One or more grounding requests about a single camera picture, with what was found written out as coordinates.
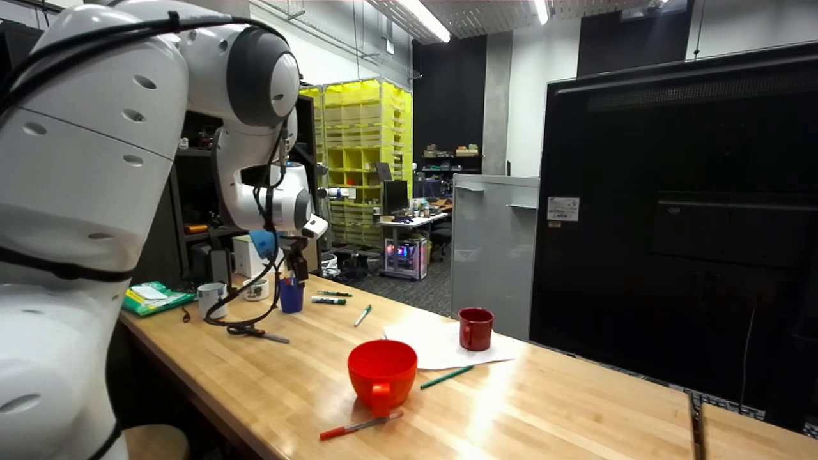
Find dark red mug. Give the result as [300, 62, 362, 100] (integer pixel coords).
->
[457, 306, 495, 353]

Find cluttered background desk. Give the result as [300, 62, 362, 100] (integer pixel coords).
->
[373, 198, 452, 249]

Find dark shelf unit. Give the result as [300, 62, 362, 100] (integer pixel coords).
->
[109, 105, 259, 292]

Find dark background shelf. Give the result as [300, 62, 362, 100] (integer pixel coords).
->
[415, 137, 483, 202]

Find blue printed gripper mount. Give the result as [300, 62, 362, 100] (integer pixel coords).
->
[249, 225, 281, 260]

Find white plastic cup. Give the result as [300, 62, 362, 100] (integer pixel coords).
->
[194, 280, 229, 322]

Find white box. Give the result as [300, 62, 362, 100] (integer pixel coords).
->
[229, 233, 259, 279]

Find grey partition cabinet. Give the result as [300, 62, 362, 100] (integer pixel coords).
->
[449, 173, 543, 340]

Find round wooden stool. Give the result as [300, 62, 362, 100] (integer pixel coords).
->
[122, 423, 192, 460]

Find large black panel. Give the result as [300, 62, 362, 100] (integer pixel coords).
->
[529, 41, 818, 431]

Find white label sticker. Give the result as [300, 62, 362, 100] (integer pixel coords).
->
[544, 195, 584, 225]

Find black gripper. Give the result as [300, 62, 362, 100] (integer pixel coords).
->
[279, 235, 311, 287]

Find long red pen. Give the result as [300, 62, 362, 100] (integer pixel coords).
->
[316, 412, 391, 442]

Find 3D printer purple light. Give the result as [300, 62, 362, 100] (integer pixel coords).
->
[380, 235, 433, 283]

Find white paper sheet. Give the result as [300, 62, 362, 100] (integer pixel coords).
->
[380, 318, 518, 373]

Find blue plastic cup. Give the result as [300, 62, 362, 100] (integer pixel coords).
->
[275, 279, 306, 315]

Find slim green pen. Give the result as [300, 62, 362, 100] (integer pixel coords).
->
[416, 362, 476, 393]

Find black computer monitor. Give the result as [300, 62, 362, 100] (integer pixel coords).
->
[380, 175, 412, 215]

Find large orange-red cup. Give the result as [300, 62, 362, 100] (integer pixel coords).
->
[345, 338, 420, 418]

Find black handled scissors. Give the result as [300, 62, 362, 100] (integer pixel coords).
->
[224, 318, 292, 347]

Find yellow bin shelf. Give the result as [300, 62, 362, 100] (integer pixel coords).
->
[296, 78, 416, 249]

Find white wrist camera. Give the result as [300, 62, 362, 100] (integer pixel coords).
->
[300, 211, 329, 243]

